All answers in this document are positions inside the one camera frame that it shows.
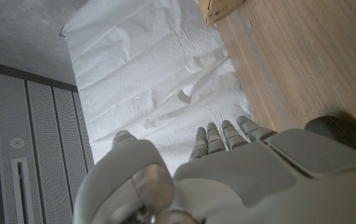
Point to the white cloth curtain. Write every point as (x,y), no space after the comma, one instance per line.
(150,77)

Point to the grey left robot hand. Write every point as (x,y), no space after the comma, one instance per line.
(243,180)

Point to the linear ceiling vent slot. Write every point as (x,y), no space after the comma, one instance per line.
(24,193)

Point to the brown cardboard packing box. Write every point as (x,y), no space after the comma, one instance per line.
(220,11)

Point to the round white ceiling sensor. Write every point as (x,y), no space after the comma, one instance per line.
(16,143)

